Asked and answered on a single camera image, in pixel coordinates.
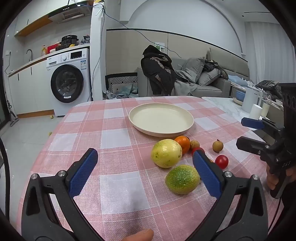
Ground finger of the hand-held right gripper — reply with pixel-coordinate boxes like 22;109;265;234
236;136;276;160
241;117;283;139

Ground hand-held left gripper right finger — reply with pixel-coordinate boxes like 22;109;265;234
185;149;269;241

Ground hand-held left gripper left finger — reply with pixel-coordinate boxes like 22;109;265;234
21;148;104;241

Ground red cherry tomato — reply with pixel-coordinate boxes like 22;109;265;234
191;147;206;157
215;155;229;169

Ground small yellow-green guava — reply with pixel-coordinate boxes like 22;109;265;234
165;165;201;195

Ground large yellow guava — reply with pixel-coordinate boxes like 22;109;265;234
151;139;183;168

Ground cream round plate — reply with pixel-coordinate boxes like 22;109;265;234
129;103;194;137

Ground person's right hand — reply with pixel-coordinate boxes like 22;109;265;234
266;166;278;191

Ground person's left hand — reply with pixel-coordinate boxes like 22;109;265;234
122;229;154;241

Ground white cup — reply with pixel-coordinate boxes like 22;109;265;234
261;102;271;118
250;104;263;120

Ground white electric kettle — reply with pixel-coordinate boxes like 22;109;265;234
242;86;264;113

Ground pink checked tablecloth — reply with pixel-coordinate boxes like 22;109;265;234
17;95;285;241

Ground orange tangerine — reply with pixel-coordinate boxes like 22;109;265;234
174;136;191;155

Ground grey sofa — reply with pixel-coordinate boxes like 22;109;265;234
137;57;232;98

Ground grey pillow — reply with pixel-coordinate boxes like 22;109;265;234
197;68;223;87
184;57;205;83

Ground dark clothes pile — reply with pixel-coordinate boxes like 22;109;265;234
203;60;229;78

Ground white curtain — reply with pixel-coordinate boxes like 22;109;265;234
249;21;295;84

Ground grey blanket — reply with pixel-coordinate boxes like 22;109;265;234
173;70;200;97

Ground white washing machine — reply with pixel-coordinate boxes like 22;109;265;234
45;47;93;116

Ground floor mop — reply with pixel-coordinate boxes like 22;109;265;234
6;100;20;127

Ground white lower kitchen cabinet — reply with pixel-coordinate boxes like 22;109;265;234
8;62;55;115

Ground white kitchen cabinet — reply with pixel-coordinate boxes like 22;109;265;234
14;0;70;37
8;62;55;115

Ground black white patterned box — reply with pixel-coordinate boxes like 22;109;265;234
105;72;139;99

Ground black jacket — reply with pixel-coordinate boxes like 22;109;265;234
141;45;177;96

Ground black pressure cooker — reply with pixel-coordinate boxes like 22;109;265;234
60;35;79;48

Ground silver range hood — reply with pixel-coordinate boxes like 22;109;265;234
48;4;93;24

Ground white upper kitchen cabinet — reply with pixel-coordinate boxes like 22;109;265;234
14;0;70;37

